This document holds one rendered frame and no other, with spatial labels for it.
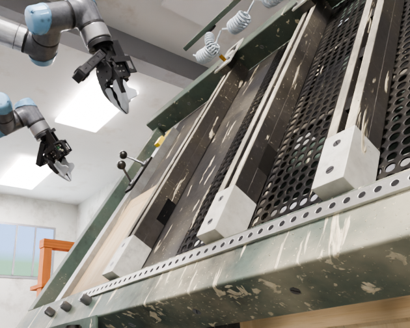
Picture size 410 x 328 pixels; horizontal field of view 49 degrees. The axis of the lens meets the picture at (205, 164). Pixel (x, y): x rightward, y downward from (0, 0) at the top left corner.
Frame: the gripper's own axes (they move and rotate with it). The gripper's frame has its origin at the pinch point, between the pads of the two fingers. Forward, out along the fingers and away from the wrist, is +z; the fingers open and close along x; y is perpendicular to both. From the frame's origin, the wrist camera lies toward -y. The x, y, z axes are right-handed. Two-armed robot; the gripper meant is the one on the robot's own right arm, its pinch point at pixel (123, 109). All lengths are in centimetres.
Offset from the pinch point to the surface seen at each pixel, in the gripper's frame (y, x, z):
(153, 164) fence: 50, 59, 7
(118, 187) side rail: 44, 83, 8
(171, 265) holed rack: -16.4, -13.3, 40.7
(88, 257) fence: 5, 60, 31
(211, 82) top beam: 82, 36, -17
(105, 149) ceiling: 335, 504, -116
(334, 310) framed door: -4, -38, 61
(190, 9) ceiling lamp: 261, 168, -144
